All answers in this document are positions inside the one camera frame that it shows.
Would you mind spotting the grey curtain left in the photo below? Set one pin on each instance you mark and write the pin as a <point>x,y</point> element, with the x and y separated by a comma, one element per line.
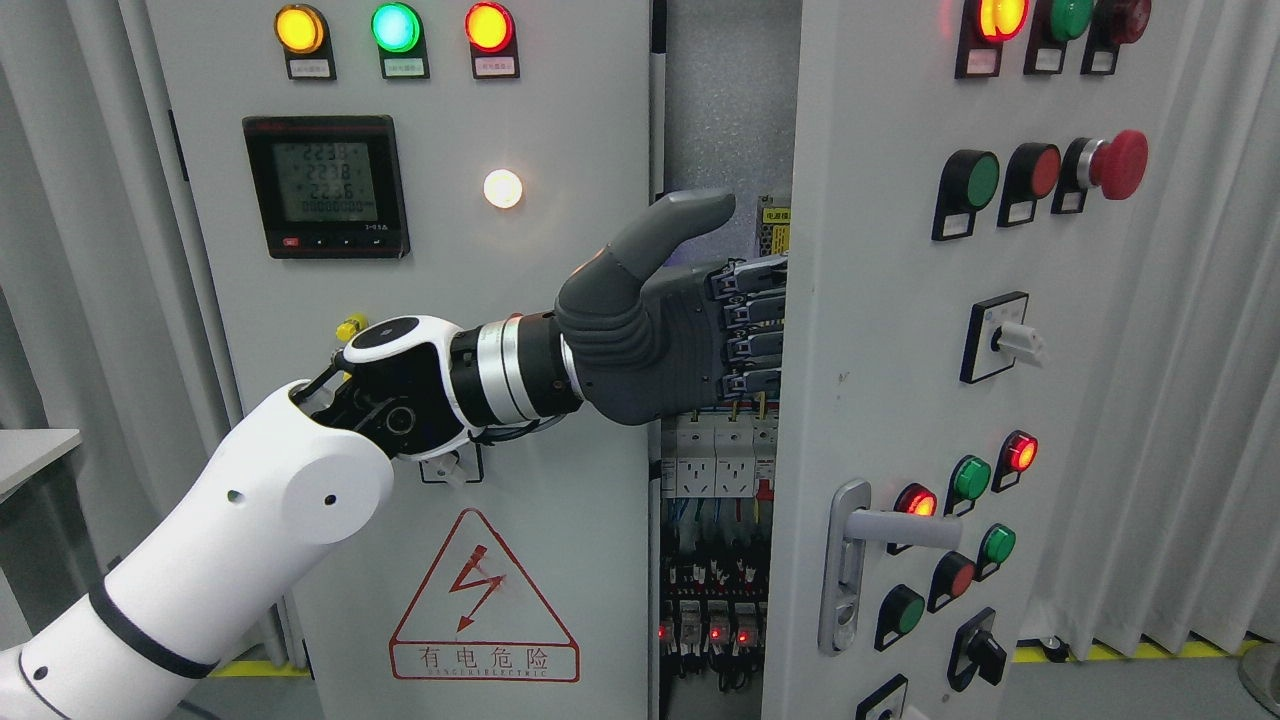
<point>110,325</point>

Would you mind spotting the green indicator light left door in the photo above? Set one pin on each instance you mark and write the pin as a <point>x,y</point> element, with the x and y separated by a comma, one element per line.
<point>397,30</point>

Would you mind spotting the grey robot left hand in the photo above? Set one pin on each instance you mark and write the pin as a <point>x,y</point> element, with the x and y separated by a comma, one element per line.
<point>649,339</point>

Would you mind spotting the red indicator light left door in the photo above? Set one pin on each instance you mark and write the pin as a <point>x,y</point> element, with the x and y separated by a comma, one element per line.
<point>492,37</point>

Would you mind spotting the silver door lever handle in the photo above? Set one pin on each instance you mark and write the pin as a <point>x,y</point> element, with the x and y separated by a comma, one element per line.
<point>852,524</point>

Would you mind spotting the grey cabinet door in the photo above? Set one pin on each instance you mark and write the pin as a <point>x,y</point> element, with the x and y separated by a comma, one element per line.
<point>875,330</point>
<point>572,501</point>

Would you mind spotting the yellow indicator light left door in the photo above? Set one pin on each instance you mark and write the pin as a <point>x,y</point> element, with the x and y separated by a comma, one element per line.
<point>304,35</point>

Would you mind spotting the grey curtain right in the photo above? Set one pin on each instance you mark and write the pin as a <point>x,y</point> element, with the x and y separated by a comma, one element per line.
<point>1166,520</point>

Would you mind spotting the white table at left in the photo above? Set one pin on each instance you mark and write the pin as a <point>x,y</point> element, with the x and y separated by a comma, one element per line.
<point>24,452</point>

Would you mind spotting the lower relay terminal row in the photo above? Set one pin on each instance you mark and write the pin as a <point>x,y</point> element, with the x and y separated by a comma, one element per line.
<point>712,609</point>

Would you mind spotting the red electric hazard warning sticker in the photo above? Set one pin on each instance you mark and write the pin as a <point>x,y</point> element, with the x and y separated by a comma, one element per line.
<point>478,616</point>

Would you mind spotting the white glowing indicator light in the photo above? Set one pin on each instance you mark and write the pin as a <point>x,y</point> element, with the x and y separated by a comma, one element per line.
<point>503,188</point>

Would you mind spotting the metal mesh power supply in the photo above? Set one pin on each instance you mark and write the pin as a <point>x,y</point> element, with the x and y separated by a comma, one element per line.
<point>773,223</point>

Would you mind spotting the left door rotary selector switch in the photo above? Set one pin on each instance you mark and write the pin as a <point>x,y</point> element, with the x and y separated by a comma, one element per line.
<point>463,465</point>

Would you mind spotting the right door upper rotary switch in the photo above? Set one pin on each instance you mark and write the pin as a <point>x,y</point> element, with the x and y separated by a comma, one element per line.
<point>998,337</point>

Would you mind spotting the red mushroom emergency stop button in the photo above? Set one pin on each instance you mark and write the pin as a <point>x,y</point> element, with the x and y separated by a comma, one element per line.
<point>1114,166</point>

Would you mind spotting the grey curtain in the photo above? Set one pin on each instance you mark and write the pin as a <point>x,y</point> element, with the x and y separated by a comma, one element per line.
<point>110,325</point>
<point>1166,520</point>

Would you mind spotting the yellow terminal post block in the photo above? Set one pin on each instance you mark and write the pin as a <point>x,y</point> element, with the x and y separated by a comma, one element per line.
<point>350,326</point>

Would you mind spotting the black digital power meter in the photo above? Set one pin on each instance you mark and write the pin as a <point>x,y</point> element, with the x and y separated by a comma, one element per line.
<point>328,187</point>

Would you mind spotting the white breaker row on rail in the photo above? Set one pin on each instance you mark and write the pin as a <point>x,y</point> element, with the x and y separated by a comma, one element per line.
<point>725,452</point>

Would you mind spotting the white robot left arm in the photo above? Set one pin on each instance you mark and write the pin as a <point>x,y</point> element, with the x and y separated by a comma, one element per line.
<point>305,470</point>

